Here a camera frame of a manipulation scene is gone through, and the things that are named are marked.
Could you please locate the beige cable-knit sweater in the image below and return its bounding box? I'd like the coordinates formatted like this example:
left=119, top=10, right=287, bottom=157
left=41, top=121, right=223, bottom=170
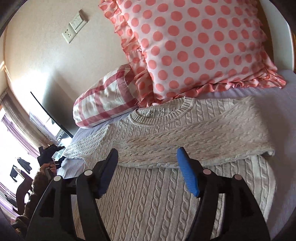
left=64, top=96, right=276, bottom=240

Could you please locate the person's left hand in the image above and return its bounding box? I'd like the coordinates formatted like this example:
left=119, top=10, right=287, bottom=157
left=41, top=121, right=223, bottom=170
left=40, top=162, right=57, bottom=181

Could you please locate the red checked bolster pillow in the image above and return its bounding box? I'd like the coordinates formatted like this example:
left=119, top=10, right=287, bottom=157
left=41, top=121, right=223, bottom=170
left=73, top=64, right=138, bottom=128

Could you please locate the pink polka-dot pillow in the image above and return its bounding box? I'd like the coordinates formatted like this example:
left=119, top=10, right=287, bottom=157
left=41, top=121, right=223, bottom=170
left=99, top=0, right=286, bottom=107

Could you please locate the white wall socket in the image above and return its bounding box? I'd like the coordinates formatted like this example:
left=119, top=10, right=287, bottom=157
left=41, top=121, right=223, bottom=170
left=62, top=26, right=76, bottom=44

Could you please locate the white wall switch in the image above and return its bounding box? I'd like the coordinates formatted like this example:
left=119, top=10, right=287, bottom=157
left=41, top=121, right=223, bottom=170
left=69, top=10, right=87, bottom=34

